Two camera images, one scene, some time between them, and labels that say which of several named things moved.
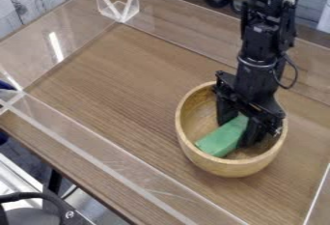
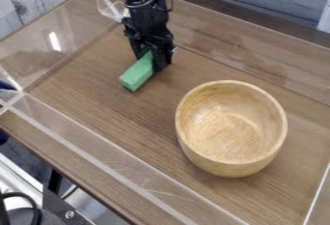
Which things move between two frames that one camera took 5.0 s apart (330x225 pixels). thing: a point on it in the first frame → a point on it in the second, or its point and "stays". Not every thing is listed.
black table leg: x=54 y=181 stays
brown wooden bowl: x=196 y=122 stays
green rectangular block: x=223 y=139 → x=137 y=72
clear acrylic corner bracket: x=120 y=11 stays
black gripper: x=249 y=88 → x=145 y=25
